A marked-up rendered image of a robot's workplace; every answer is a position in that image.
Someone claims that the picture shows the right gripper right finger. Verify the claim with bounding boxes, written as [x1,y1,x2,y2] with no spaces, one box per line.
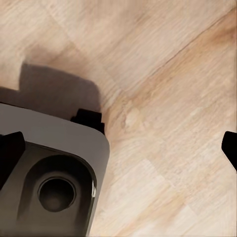
[221,131,237,170]

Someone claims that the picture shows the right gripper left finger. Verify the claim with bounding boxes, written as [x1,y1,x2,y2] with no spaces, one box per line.
[0,132,26,190]

